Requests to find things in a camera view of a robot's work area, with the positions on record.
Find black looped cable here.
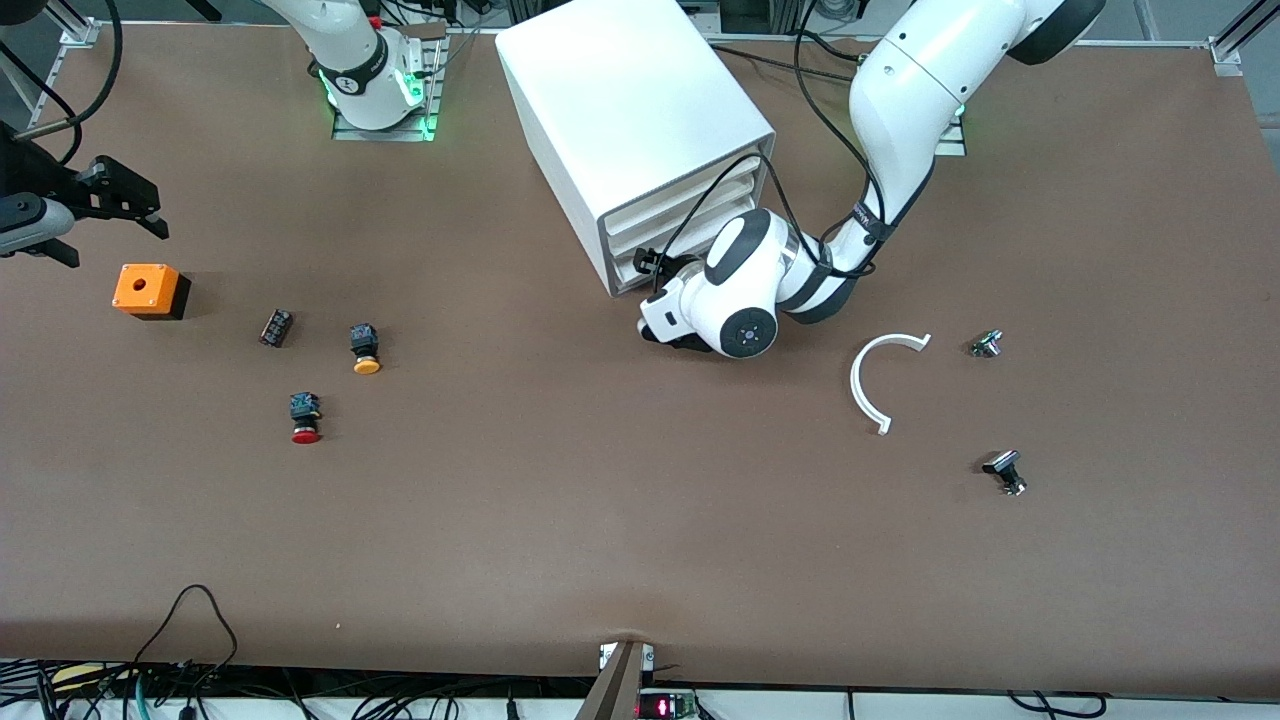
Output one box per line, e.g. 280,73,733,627
128,585,239,691

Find black cable behind cabinet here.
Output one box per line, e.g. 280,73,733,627
705,42,859,81

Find white lowest drawer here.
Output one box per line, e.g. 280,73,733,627
612,215,721,291

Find white drawer cabinet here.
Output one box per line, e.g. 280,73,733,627
495,0,777,298

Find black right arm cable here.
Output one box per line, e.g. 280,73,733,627
0,0,124,166

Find white middle drawer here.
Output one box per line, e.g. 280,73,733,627
608,172,761,266

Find white highest drawer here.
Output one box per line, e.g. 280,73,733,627
605,147,769,241

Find brown camera mount post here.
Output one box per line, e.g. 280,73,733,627
575,640,656,720

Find white curved plastic arc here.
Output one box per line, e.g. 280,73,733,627
850,332,933,437

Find orange button enclosure box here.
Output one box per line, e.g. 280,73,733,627
112,263,191,321

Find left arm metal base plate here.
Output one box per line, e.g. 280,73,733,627
935,95,969,157

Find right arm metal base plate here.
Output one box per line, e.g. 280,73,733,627
332,25,448,143

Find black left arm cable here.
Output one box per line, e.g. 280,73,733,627
660,0,891,291

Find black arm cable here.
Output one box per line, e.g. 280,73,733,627
0,0,124,166
660,0,891,291

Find black cable bundle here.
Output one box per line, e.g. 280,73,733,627
0,658,601,720

